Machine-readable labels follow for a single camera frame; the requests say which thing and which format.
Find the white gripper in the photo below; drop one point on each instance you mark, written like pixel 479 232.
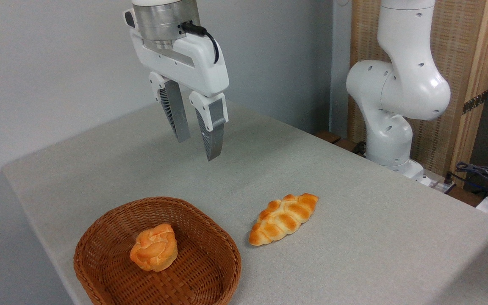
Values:
pixel 197 63

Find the round orange bread bun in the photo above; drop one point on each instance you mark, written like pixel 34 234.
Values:
pixel 154 248

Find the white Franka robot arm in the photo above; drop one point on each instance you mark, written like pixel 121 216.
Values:
pixel 400 84

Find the long braided bread loaf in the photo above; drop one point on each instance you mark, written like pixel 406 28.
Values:
pixel 283 219

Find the brown woven wicker basket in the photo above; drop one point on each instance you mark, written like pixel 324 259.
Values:
pixel 201 262

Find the dark brown wooden board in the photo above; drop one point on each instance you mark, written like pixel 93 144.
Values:
pixel 337 140

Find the grey tablecloth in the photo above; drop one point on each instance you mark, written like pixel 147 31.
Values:
pixel 354 237

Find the wooden woven screen panel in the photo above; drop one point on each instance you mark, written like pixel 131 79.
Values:
pixel 460 34

